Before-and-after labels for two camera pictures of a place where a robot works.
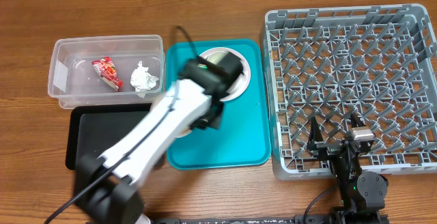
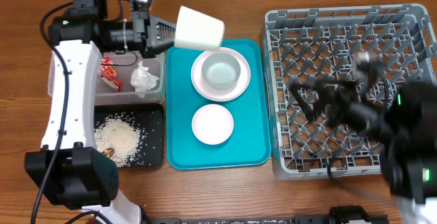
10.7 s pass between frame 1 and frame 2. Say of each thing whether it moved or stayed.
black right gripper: moved
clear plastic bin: stayed
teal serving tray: stayed
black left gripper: moved
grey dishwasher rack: stayed
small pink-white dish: moved
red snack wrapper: stayed
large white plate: stayed
